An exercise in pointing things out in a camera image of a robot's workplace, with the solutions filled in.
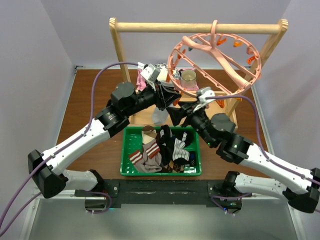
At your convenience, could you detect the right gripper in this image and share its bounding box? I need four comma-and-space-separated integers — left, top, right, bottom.
165, 100, 216, 147

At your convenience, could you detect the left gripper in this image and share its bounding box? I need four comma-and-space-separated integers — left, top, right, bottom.
124, 79, 181, 118

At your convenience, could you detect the pink round clip hanger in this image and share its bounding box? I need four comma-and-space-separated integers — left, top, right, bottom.
167, 20, 263, 96

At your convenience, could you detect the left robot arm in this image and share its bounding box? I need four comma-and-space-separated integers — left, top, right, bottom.
28, 81, 181, 199

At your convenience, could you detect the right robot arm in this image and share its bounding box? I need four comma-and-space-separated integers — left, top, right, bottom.
167, 102, 320, 214

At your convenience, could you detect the orange clothespin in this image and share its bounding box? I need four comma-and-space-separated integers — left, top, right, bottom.
172, 99, 179, 106

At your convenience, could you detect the floral ceramic plate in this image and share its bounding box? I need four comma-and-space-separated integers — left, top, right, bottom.
154, 63, 180, 83

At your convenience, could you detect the pink cloth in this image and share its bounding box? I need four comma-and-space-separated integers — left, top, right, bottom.
136, 69, 199, 91

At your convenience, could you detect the wooden hanging rack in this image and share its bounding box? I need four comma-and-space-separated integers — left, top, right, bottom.
109, 17, 289, 120

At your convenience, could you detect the brown and cream sock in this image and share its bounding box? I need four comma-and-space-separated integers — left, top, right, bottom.
141, 125, 157, 145

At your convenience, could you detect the brown argyle sock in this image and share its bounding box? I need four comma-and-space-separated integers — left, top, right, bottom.
164, 161, 184, 174

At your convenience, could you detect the green plastic tray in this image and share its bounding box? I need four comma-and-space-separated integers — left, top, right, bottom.
120, 125, 202, 177

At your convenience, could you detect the grey sock with red stripes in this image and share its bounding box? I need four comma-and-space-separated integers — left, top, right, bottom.
128, 140, 162, 173

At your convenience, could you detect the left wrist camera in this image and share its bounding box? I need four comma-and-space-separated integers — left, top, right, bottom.
140, 64, 161, 82

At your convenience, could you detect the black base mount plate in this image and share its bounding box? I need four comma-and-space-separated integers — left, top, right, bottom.
74, 178, 253, 209

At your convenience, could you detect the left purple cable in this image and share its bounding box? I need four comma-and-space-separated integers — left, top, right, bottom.
0, 61, 141, 236

